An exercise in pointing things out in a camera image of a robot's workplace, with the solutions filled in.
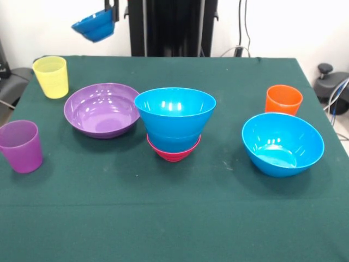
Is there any small dark blue bowl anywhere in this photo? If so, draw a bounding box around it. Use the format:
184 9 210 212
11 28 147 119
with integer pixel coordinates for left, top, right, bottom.
71 8 115 43

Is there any wide purple bowl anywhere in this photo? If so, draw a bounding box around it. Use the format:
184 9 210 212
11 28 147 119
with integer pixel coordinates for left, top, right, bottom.
63 82 141 139

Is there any large blue bowl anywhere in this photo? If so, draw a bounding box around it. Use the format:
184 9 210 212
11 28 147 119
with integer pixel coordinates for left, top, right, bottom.
241 112 325 178
133 87 218 139

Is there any translucent light blue bowl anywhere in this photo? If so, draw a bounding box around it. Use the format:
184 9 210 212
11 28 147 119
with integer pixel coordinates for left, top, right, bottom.
147 130 201 152

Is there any small red bowl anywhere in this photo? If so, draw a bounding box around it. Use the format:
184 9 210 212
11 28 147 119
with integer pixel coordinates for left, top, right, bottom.
146 133 202 163

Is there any yellow cup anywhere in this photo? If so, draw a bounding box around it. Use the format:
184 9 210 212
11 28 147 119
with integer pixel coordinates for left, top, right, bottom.
32 56 69 99

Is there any grey padded chair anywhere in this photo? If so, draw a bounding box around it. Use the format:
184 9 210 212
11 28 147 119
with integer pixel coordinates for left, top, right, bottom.
0 40 31 110

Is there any purple cup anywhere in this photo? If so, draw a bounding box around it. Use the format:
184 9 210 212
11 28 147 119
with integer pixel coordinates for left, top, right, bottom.
0 120 44 174

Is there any orange cup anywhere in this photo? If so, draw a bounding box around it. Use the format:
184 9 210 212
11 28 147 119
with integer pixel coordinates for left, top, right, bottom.
264 85 304 116

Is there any dark green tablecloth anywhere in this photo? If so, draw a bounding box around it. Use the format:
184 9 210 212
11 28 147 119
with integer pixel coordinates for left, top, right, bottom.
0 55 349 262

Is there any dark grey chair base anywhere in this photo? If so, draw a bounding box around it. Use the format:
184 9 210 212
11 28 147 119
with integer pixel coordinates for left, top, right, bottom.
313 63 349 115

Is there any black wall cable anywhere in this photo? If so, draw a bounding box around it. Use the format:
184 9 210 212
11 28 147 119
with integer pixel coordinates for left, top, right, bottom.
219 0 252 58

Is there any bundle of light cables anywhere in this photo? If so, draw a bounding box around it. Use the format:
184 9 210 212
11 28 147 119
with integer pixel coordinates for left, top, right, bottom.
323 78 349 142

